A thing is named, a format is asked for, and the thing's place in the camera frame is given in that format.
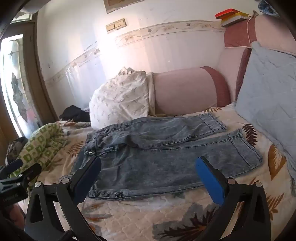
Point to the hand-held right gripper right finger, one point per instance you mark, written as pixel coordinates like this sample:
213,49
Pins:
209,179

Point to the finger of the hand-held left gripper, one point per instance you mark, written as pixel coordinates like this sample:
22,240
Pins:
12,165
29,172

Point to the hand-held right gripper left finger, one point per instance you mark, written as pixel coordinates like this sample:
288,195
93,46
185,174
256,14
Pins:
89,178

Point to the blue denim pants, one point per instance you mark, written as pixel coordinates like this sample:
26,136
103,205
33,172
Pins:
150,160

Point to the grey patterned cloth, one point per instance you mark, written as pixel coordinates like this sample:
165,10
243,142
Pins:
15,147

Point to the green patterned cloth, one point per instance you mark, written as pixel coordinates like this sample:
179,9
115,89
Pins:
44,143

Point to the black cloth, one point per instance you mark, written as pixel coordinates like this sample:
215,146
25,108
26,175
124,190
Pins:
74,113

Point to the white patterned pillow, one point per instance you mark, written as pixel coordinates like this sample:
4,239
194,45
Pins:
120,102

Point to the pink upholstered bed headboard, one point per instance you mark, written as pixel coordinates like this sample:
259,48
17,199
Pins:
185,90

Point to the light blue quilted cushion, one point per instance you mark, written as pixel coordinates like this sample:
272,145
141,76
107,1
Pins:
268,99

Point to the yellow book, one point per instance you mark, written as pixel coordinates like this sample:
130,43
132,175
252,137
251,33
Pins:
241,15

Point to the red flat box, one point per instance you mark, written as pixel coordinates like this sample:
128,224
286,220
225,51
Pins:
227,12

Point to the blue patterned object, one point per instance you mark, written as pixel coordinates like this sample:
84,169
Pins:
268,8

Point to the beige wall switch panel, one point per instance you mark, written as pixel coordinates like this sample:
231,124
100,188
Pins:
116,25

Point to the framed wall picture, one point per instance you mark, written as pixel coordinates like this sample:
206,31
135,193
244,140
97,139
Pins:
120,5

